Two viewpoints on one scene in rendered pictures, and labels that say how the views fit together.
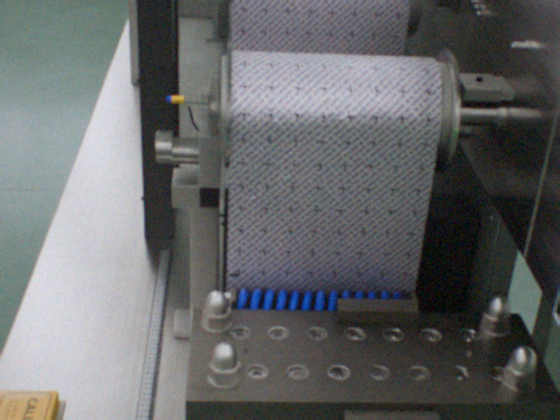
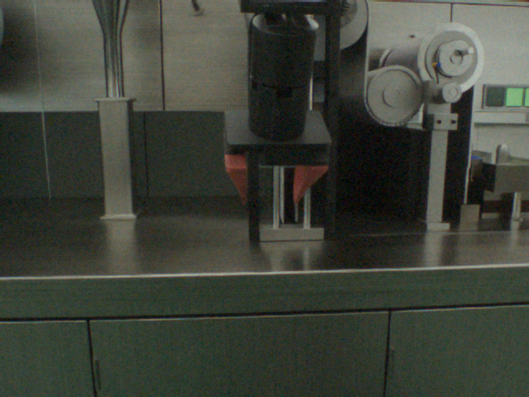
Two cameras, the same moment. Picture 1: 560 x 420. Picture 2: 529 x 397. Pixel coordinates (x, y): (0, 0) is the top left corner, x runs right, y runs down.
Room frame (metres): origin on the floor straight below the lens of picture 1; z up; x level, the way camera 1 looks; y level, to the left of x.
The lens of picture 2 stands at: (1.31, 1.04, 1.14)
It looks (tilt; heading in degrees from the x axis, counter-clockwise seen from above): 11 degrees down; 270
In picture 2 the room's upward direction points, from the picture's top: straight up
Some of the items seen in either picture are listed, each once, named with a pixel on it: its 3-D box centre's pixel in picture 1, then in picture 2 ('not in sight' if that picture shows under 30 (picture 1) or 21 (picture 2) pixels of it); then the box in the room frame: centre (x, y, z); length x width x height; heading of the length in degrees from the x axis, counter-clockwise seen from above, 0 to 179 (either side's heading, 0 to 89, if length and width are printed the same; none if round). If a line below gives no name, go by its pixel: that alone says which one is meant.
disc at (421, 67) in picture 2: (228, 105); (450, 59); (0.92, 0.07, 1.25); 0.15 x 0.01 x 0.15; 4
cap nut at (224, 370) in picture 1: (224, 361); not in sight; (0.70, 0.05, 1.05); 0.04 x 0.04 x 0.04
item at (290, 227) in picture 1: (326, 234); (447, 123); (0.87, -0.06, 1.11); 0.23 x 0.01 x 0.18; 94
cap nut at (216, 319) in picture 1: (217, 308); (502, 153); (0.79, 0.07, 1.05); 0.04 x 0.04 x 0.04
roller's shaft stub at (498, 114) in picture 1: (473, 112); not in sight; (0.94, -0.22, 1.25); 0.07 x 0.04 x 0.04; 94
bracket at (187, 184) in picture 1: (194, 234); (437, 155); (0.95, 0.11, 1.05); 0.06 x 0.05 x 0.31; 94
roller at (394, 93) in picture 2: not in sight; (376, 96); (1.05, -0.05, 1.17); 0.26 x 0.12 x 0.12; 94
